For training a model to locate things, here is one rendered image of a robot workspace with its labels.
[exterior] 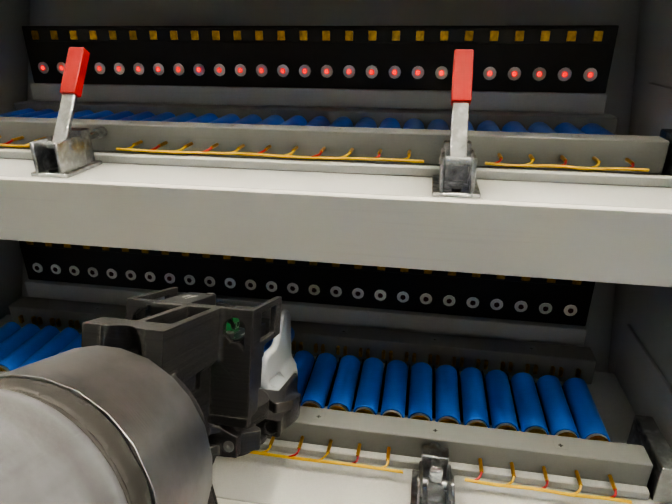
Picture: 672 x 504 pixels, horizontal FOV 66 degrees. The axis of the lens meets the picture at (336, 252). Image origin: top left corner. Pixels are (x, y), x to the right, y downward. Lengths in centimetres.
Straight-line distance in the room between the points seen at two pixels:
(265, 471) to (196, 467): 19
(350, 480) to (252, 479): 7
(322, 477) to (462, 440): 10
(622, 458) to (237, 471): 25
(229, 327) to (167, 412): 10
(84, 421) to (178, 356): 7
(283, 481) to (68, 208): 23
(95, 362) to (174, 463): 5
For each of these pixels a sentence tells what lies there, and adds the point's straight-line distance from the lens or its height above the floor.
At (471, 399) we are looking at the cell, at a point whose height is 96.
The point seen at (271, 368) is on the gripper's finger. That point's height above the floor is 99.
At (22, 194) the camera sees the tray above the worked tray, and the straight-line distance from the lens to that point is 41.
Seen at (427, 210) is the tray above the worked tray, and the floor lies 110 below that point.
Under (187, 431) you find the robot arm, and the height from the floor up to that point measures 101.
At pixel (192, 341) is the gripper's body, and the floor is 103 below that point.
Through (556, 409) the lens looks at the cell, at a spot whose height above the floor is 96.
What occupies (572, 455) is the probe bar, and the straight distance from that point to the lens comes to 39.
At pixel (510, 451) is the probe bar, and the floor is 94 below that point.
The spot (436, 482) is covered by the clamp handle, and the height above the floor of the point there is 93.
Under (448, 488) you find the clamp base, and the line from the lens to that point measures 35.
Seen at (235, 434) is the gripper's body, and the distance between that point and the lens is 29.
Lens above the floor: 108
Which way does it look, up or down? 3 degrees down
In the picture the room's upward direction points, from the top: 3 degrees clockwise
